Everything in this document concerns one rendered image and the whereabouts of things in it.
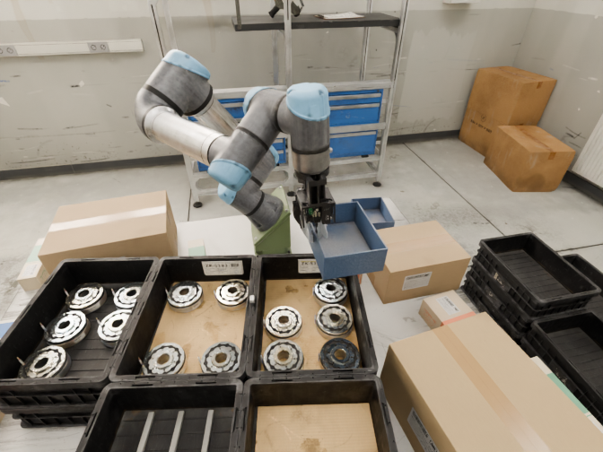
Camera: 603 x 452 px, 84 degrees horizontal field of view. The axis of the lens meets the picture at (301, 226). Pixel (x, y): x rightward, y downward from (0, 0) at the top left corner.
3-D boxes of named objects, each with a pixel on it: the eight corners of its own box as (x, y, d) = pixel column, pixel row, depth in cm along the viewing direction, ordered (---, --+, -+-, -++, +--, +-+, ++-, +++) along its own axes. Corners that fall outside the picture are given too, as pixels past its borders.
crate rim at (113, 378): (162, 262, 106) (161, 256, 104) (257, 259, 107) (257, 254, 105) (109, 387, 74) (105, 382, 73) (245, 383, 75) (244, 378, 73)
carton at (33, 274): (45, 249, 141) (39, 238, 138) (61, 247, 143) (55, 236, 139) (24, 291, 123) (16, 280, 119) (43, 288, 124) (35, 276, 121)
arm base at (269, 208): (253, 220, 141) (235, 207, 136) (277, 193, 139) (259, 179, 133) (261, 238, 129) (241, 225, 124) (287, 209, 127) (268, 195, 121)
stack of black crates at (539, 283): (452, 299, 190) (478, 239, 163) (499, 291, 195) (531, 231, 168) (499, 364, 160) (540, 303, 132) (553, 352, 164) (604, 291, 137)
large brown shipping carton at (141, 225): (63, 296, 121) (37, 256, 109) (79, 245, 144) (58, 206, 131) (179, 272, 131) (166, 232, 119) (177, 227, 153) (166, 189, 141)
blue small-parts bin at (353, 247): (303, 228, 93) (303, 206, 88) (354, 221, 95) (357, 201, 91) (322, 280, 77) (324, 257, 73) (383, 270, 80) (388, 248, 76)
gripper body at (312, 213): (301, 230, 71) (297, 181, 63) (294, 208, 78) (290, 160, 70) (336, 224, 72) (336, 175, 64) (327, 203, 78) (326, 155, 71)
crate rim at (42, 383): (65, 264, 105) (62, 258, 104) (162, 262, 106) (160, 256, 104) (-31, 392, 73) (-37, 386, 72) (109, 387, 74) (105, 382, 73)
